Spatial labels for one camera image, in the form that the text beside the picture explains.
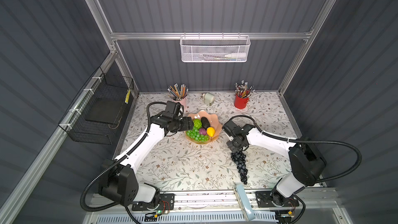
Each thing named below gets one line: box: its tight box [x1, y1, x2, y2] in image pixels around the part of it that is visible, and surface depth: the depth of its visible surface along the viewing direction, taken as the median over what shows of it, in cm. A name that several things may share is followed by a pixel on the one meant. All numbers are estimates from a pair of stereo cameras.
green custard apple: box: [193, 118, 203, 130], surface depth 96 cm
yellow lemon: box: [206, 126, 216, 138], surface depth 95 cm
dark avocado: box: [200, 116, 211, 130], surface depth 99 cm
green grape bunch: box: [185, 126, 210, 143], surface depth 92 cm
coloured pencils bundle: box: [166, 82, 189, 101], surface depth 107 cm
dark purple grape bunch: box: [230, 150, 248, 185], surface depth 83 cm
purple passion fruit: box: [199, 127, 207, 136], surface depth 95 cm
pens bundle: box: [234, 79, 256, 99], surface depth 101 cm
